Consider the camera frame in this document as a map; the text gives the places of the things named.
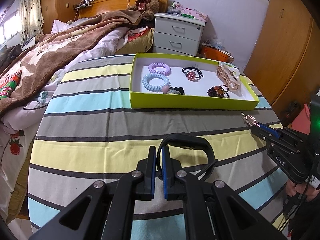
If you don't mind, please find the pink crystal hair clip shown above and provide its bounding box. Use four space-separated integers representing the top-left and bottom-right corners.
241 112 260 127

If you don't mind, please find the brown bead bracelet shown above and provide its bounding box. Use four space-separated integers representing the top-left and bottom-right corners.
207 84 230 99

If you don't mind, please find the clear gold hair claw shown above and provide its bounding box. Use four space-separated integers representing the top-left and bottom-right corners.
216 62 241 91

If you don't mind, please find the black wristband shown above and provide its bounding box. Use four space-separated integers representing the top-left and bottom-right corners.
156 133 218 181

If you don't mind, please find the black hair tie pink charm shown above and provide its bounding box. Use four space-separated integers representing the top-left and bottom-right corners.
182 67 203 81

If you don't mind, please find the bear charm black hair tie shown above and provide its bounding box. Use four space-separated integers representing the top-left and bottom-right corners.
162 85 186 95

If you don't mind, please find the purple spiral hair tie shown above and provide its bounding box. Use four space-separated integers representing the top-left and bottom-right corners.
148 62 173 77

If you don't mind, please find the blue spiral hair tie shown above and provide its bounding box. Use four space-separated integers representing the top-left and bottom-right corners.
141 73 171 93

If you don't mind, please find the right hand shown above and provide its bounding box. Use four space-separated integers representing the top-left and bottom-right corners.
285 179 319 202

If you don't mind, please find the red pink container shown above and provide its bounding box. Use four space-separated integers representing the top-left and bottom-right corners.
291 104 311 134

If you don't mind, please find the wooden door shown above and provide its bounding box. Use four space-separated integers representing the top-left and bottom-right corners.
245 0 319 120

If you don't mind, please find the orange box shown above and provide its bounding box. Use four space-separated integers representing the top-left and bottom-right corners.
200 45 234 63

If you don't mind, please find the green tray box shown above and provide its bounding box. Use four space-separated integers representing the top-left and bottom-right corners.
130 53 259 111

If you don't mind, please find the white floral duvet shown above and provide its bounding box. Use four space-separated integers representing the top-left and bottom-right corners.
0 18 156 221

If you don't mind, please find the grey bedside drawer cabinet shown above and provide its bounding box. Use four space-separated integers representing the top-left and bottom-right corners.
152 13 206 56

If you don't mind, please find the pink floral box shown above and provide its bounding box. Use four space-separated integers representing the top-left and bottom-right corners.
181 6 208 22

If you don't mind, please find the brown fleece blanket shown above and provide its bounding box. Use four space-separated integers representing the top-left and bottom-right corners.
1 10 142 116

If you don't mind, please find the brown teddy bear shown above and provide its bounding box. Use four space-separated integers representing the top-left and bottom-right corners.
127 0 159 21

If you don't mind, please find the wooden headboard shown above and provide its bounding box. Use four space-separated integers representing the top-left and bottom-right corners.
78 0 169 18

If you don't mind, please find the floral curtain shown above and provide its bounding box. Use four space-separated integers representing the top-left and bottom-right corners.
18 0 44 46

